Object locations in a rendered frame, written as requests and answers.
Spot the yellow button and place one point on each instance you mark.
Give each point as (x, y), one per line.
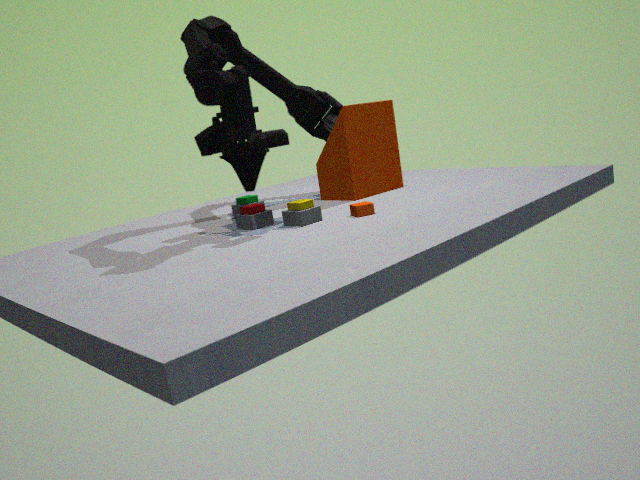
(301, 213)

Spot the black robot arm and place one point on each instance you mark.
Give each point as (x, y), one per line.
(210, 44)

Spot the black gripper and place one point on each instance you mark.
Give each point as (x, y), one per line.
(246, 157)

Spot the red button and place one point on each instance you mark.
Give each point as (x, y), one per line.
(254, 216)

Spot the green button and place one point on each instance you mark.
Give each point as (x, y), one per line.
(243, 201)

